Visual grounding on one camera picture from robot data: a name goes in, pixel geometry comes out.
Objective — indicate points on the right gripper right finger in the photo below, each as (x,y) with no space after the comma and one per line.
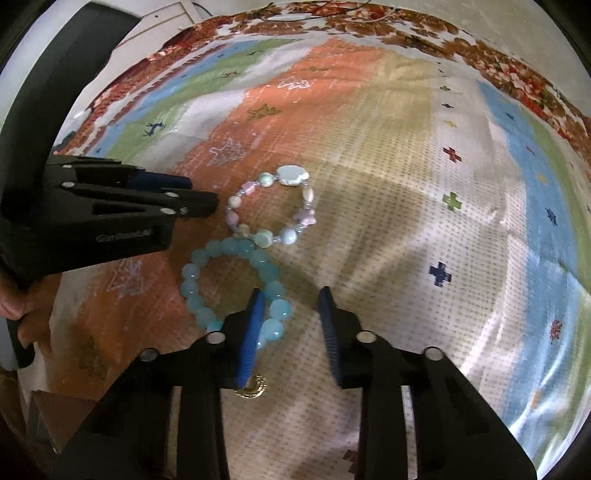
(458,434)

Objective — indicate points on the person's left hand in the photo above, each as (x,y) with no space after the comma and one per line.
(34,308)

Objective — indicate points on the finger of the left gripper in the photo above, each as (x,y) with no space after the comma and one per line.
(113,173)
(184,205)

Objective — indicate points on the red floral bed sheet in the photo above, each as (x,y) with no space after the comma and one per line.
(391,26)

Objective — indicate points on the striped colourful bed mat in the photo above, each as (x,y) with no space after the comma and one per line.
(447,214)

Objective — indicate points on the white wooden headboard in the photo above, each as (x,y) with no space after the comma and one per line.
(159,21)

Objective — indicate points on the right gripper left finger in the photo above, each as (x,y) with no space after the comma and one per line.
(124,436)

